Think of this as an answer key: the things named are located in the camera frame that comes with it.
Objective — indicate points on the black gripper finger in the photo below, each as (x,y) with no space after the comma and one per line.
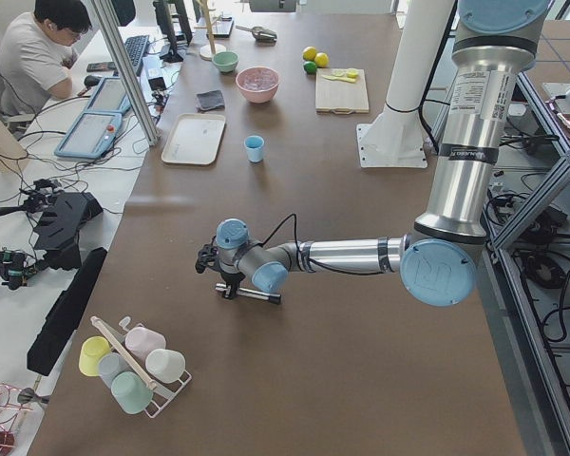
(236,285)
(228,291)

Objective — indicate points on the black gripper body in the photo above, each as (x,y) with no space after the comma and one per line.
(229,277)

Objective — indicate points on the light blue cup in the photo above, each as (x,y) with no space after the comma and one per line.
(254,146)

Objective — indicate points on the steel muddler black tip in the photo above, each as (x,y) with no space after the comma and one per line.
(255,294)

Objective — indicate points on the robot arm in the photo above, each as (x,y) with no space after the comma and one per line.
(494,41)

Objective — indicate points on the white cup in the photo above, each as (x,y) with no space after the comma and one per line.
(165,365)

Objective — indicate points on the pink cup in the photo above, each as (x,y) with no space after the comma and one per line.
(141,341)

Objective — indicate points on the grey cup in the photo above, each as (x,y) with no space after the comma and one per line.
(110,366)

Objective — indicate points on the mint green cup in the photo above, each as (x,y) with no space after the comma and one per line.
(131,393)

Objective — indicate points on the yellow cup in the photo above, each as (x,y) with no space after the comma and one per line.
(92,351)

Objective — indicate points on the pink bowl of ice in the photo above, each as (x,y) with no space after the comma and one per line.
(258,84)

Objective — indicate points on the wooden cup stand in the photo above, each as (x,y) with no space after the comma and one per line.
(208,51)

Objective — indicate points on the steel ice scoop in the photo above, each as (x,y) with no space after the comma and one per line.
(260,34)

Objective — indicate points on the cream rabbit tray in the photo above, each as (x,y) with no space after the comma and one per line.
(194,139)

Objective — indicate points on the grey folded cloth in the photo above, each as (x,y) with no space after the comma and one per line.
(210,100)

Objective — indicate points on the black long box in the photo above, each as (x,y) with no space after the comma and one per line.
(65,315)

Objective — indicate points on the blue teach pendant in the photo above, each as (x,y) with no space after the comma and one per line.
(109,95)
(90,136)

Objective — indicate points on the green ceramic bowl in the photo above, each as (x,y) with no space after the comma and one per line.
(225,61)

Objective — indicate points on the wooden cutting board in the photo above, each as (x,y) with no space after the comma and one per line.
(339,97)

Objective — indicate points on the green lime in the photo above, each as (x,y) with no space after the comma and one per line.
(310,67)

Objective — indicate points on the yellow plastic knife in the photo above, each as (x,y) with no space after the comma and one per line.
(344,79)

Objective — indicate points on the black keyboard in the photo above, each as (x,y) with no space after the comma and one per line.
(135,48)

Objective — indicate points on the whole yellow lemon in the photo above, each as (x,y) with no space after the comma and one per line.
(321,59)
(309,53)

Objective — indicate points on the lemon half lower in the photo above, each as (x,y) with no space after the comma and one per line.
(352,73)

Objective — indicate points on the seated person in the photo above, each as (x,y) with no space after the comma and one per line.
(37,53)

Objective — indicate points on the white wire cup rack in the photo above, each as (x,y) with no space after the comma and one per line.
(163,393)

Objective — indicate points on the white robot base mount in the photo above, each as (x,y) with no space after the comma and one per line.
(396,137)

